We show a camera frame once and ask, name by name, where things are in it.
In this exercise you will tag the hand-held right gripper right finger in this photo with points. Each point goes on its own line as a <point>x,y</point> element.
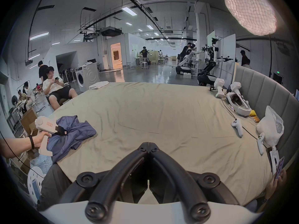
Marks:
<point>186,190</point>

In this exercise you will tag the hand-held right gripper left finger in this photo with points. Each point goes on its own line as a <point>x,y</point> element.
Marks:
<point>105,190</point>

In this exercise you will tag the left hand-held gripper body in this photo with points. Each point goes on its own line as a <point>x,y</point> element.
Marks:
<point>45,124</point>

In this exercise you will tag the dark blue shirt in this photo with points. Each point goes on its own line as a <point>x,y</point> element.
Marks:
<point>77,132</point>

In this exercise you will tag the person's left forearm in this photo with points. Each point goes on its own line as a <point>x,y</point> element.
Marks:
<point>14,147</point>

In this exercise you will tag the person's left hand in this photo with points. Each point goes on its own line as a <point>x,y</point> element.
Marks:
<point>39,138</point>

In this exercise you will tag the cardboard carton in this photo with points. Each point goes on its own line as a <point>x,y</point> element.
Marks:
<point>28,120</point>

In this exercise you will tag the group of people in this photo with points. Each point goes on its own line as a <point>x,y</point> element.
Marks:
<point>26,96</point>

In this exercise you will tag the person's legs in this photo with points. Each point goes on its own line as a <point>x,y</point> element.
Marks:
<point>53,185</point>

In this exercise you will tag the row of black chairs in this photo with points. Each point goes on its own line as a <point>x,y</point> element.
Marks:
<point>67,75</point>

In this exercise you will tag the white washing machine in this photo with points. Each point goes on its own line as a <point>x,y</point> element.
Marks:
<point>88,77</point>

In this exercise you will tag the white folded cloth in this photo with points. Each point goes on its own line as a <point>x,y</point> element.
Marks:
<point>98,85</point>

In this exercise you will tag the white hand controller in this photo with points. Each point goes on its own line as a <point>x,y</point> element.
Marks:
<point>237,125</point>
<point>261,142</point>

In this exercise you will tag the bed with beige sheet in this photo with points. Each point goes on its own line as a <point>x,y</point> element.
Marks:
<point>151,113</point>

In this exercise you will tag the white card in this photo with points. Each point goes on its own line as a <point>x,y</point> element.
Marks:
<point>275,159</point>

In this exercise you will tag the white headset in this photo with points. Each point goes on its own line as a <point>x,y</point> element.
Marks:
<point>240,106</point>

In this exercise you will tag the yellow packet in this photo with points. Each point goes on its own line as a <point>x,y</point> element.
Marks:
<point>253,113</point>

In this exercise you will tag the white plastic bag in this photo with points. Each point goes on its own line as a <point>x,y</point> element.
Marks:
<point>271,125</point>

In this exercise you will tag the spare hand-held gripper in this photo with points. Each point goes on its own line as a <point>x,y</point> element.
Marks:
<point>236,87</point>
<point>219,87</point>

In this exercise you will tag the white table with stools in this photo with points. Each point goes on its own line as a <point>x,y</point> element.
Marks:
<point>144,64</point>

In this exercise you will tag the black and white robot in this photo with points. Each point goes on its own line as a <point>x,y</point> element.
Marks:
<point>208,71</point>

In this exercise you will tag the white wheeled robot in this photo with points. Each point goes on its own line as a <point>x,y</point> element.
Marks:
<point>185,63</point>

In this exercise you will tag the grey padded headboard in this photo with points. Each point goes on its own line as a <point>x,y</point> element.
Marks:
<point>268,92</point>

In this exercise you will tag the large round textured lamp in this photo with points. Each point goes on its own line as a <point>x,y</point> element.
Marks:
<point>250,8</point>

